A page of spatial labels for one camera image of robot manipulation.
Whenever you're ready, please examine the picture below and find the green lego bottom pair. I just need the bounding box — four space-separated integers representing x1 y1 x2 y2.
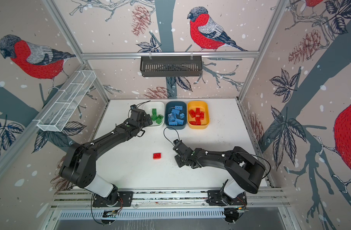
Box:
155 115 164 125

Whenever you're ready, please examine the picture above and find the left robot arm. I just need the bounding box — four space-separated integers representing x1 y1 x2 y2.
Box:
59 105 153 206

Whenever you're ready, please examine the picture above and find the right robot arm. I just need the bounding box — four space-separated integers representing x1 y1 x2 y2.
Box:
173 140 266 199

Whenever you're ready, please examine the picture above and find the white plastic bin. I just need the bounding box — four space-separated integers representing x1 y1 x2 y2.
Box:
143 101 165 127

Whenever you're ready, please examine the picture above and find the teal plastic bin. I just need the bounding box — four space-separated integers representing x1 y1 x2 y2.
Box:
165 101 187 129

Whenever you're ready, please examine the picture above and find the blue lego upper pile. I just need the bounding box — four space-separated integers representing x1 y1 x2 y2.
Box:
174 106 183 111

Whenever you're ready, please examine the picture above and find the yellow plastic bin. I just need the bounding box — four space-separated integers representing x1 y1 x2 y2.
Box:
187 101 210 129

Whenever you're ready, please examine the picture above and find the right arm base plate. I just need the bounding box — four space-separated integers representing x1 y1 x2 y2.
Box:
206 190 247 207

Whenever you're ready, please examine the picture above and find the black hanging wire basket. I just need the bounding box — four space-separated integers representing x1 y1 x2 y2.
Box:
140 56 203 77

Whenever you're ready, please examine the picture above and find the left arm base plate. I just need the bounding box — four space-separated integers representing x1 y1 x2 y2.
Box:
92 191 134 208

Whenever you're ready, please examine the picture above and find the white wire mesh basket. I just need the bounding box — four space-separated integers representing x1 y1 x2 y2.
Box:
37 70 96 132

